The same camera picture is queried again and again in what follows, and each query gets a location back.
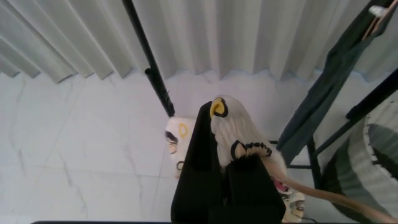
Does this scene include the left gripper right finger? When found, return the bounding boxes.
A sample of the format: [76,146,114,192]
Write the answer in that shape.
[223,154,286,222]

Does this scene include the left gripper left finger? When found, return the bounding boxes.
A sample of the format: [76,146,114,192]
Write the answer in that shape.
[170,101,224,222]

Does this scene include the cream printed garment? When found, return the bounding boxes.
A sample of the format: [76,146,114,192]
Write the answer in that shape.
[164,95,306,223]

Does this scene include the dark grey garment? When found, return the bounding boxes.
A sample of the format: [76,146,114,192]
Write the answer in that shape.
[275,0,398,166]

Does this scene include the white laundry basket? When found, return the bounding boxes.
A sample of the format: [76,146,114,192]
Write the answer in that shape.
[322,99,398,223]

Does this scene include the black clothes rack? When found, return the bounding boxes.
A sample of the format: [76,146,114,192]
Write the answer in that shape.
[121,0,398,191]

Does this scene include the white curtain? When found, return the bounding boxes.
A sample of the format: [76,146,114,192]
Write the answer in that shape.
[0,0,398,84]

